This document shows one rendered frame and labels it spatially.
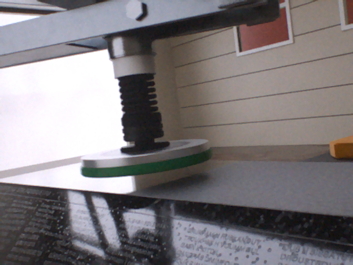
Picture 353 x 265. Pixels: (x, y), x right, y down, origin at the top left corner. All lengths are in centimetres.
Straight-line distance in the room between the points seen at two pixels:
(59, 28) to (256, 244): 45
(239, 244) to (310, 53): 712
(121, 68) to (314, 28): 692
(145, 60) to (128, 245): 28
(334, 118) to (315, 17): 177
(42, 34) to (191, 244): 42
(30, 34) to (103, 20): 14
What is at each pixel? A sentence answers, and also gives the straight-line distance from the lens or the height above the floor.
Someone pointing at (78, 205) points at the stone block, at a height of 78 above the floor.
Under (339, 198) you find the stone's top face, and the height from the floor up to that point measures 80.
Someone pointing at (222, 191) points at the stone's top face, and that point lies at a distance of 53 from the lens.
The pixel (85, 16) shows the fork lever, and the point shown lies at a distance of 65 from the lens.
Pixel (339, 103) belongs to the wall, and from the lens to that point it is 726.
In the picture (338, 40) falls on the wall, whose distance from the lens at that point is 726.
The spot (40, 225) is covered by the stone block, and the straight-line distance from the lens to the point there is 74.
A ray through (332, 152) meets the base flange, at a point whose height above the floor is 75.
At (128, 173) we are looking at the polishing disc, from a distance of 56.
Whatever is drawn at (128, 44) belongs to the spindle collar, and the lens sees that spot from 63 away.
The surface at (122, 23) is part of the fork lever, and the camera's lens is 61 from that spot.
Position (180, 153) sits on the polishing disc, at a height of 85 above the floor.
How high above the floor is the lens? 92
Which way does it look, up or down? 3 degrees down
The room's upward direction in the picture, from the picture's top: 7 degrees counter-clockwise
